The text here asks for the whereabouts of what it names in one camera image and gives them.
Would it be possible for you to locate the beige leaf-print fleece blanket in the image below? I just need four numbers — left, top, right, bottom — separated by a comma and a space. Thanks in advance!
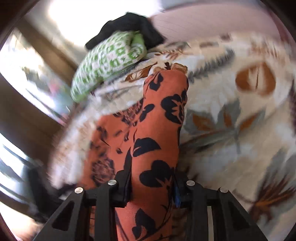
49, 33, 295, 240

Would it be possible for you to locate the green white patterned pillow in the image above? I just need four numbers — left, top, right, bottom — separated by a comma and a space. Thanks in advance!
70, 31, 147, 103

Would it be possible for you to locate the orange black floral garment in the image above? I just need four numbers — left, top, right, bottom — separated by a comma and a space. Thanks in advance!
79, 69, 189, 240

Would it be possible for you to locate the black cloth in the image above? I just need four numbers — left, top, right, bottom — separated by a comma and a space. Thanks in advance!
85, 13, 166, 50

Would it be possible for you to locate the wooden framed glass window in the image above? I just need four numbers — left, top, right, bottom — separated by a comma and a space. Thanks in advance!
0, 18, 79, 232

